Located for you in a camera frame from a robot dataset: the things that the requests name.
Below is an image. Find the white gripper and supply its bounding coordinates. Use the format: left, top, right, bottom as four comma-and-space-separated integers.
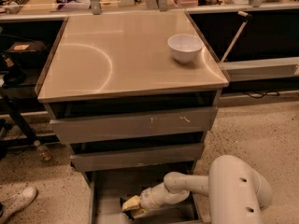
121, 188, 160, 218

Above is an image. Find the black rxbar chocolate wrapper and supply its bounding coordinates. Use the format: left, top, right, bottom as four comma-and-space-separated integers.
120, 197, 135, 220

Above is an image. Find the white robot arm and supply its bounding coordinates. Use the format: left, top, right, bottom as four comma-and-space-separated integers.
121, 155, 273, 224

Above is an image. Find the open grey bottom drawer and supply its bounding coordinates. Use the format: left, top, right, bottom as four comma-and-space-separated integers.
89, 163, 208, 224

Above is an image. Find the grey middle drawer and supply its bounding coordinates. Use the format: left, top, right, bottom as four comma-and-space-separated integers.
70, 143, 204, 172

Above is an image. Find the grey top drawer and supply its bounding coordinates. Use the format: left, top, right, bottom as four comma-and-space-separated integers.
50, 106, 218, 144

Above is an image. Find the grey drawer cabinet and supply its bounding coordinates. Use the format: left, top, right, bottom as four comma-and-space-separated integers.
35, 10, 230, 224

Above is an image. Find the plastic water bottle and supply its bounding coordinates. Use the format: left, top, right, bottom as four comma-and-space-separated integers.
34, 140, 52, 161

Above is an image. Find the white sneaker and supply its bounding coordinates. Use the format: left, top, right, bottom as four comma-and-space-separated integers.
0, 187, 38, 224

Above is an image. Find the black stand leg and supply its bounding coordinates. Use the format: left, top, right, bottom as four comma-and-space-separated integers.
2, 95, 37, 144

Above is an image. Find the white ceramic bowl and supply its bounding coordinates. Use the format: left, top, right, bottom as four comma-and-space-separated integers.
167, 34, 204, 63

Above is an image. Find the black bag with label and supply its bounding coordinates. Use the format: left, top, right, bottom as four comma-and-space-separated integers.
5, 41, 48, 69

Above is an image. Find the white pole with black grip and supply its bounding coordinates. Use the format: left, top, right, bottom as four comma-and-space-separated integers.
221, 10, 252, 63

